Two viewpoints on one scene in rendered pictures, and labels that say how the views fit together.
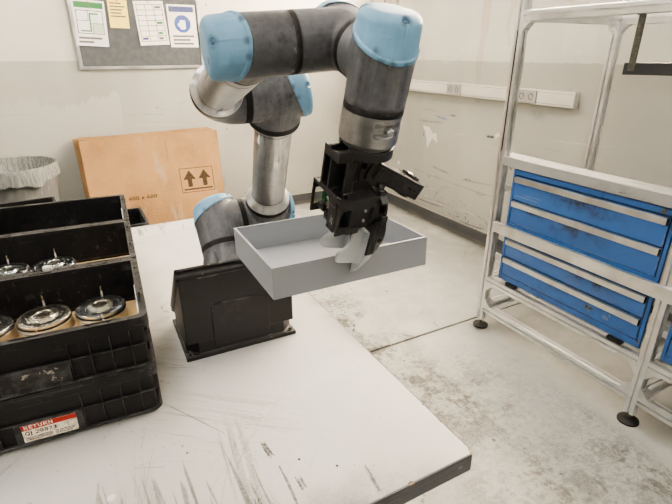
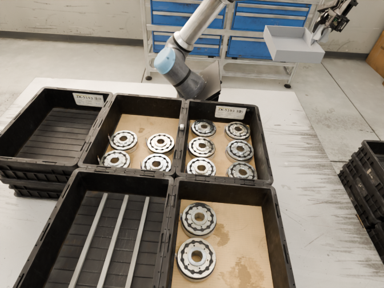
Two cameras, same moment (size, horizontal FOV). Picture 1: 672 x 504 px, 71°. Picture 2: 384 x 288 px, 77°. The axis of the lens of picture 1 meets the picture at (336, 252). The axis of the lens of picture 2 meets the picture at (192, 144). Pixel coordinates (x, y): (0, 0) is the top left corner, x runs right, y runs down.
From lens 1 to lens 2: 138 cm
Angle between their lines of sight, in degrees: 56
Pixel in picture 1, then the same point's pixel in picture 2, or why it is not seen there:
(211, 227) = (182, 67)
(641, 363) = (222, 60)
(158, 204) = not seen: outside the picture
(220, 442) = (270, 134)
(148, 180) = not seen: outside the picture
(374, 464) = (292, 108)
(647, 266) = (219, 24)
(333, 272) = (315, 48)
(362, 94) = not seen: outside the picture
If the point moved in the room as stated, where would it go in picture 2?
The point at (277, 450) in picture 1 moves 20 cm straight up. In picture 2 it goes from (279, 123) to (292, 91)
